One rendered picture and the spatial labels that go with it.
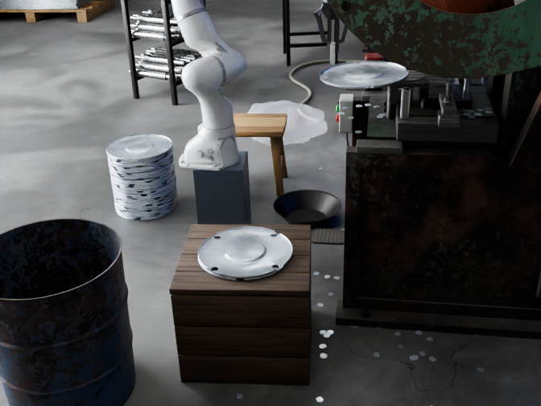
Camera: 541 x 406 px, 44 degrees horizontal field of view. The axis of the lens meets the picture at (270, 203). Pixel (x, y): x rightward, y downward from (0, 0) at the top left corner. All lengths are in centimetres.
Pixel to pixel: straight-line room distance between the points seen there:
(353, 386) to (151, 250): 111
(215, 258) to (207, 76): 62
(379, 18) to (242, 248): 80
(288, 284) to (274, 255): 15
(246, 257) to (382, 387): 57
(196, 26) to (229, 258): 79
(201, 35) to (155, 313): 98
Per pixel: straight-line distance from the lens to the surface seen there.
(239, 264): 199
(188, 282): 195
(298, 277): 194
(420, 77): 224
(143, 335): 235
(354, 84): 216
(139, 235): 293
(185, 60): 447
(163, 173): 298
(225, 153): 238
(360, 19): 173
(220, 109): 233
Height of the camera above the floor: 144
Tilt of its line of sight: 28 degrees down
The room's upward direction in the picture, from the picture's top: 2 degrees counter-clockwise
